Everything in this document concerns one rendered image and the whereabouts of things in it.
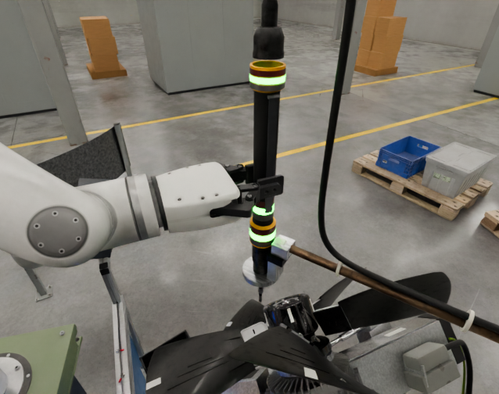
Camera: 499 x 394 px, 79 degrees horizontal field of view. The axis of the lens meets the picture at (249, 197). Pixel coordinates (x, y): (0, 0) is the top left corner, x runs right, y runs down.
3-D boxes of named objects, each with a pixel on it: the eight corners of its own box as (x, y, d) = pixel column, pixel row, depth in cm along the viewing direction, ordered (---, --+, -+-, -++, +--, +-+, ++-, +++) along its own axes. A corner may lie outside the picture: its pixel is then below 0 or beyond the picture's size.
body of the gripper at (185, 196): (150, 206, 46) (221, 190, 50) (162, 251, 38) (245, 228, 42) (140, 162, 42) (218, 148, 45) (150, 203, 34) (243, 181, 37)
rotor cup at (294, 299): (344, 344, 71) (325, 288, 74) (300, 372, 63) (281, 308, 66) (303, 342, 83) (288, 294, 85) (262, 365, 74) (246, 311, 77)
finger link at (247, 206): (190, 206, 41) (218, 188, 44) (235, 230, 37) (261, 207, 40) (189, 199, 40) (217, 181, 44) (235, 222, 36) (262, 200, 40)
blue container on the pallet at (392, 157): (435, 164, 355) (442, 146, 342) (406, 179, 326) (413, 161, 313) (403, 151, 382) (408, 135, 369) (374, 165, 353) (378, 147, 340)
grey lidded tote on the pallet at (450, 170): (483, 183, 321) (498, 155, 302) (456, 203, 292) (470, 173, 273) (443, 167, 349) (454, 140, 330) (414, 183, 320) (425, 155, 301)
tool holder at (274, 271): (296, 272, 57) (301, 233, 52) (278, 299, 52) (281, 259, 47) (255, 253, 61) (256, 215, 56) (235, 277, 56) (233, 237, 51)
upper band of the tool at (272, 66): (290, 87, 38) (292, 62, 37) (274, 96, 35) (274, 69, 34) (260, 82, 40) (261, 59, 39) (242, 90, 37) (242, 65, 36)
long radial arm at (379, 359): (366, 414, 69) (347, 360, 71) (348, 402, 76) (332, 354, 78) (457, 364, 78) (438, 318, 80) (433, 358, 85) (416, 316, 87)
